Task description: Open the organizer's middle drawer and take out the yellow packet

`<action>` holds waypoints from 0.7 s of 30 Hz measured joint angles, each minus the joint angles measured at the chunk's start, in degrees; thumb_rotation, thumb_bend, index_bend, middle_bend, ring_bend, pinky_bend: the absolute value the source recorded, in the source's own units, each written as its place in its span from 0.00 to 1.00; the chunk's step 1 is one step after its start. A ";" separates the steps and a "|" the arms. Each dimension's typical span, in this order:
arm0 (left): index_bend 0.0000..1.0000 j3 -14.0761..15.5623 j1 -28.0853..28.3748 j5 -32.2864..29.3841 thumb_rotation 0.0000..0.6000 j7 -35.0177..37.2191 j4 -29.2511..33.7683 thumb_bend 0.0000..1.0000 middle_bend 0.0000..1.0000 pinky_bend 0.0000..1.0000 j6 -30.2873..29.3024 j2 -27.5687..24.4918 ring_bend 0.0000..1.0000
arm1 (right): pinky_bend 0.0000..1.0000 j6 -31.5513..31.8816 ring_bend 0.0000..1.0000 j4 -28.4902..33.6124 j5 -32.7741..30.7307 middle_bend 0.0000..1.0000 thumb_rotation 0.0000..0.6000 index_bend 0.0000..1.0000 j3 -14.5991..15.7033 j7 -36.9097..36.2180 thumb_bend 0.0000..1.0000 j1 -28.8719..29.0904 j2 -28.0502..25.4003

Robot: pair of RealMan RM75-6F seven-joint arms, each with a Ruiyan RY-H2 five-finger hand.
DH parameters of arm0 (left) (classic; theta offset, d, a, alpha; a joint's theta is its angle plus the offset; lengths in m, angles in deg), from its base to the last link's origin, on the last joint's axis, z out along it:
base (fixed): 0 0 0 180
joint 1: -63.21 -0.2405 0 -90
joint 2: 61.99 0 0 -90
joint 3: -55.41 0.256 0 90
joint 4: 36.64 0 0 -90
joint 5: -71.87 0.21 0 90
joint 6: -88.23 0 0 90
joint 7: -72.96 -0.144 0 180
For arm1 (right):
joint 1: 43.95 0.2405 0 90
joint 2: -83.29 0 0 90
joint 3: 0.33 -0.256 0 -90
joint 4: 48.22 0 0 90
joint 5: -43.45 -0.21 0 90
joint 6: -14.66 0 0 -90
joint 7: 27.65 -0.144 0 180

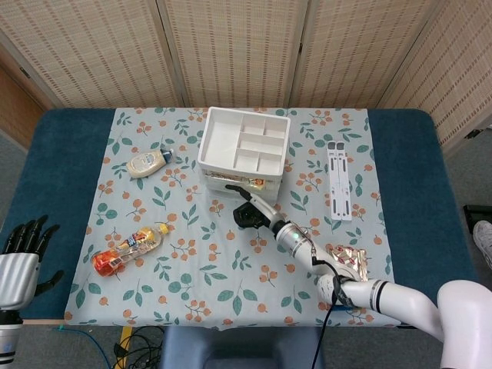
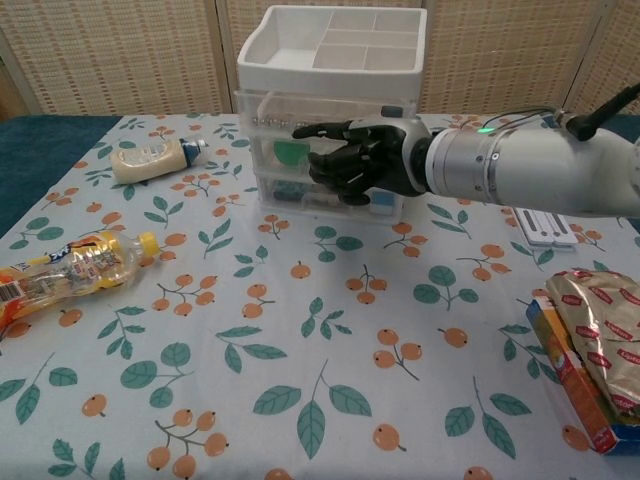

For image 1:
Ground blue padded chair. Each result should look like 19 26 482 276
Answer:
159 325 326 369

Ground white folding laptop stand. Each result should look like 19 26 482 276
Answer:
326 141 354 222

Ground mayonnaise squeeze bottle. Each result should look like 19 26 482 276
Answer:
125 148 176 180

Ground floral patterned tablecloth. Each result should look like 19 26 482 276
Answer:
63 107 403 331

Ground white drawer organizer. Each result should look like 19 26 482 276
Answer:
197 106 292 207

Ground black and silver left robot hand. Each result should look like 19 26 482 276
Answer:
0 214 65 311

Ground long striped snack bar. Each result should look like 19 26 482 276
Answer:
205 171 255 185

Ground black box frame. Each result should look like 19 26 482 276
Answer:
462 204 492 231

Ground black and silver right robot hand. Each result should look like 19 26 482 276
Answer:
224 184 288 236

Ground black floor cables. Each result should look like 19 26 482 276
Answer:
113 326 166 369

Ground white sneaker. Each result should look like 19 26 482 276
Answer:
471 220 492 270

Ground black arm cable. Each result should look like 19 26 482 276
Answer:
311 248 357 369

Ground woven bamboo folding screen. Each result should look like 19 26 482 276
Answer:
0 0 492 155

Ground silver foil snack packet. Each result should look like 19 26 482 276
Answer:
324 243 371 284

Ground blue floor cable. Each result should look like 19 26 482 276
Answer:
53 324 116 369

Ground orange drink plastic bottle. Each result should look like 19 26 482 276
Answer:
91 224 171 278

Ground wooden door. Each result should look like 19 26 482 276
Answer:
0 48 55 153

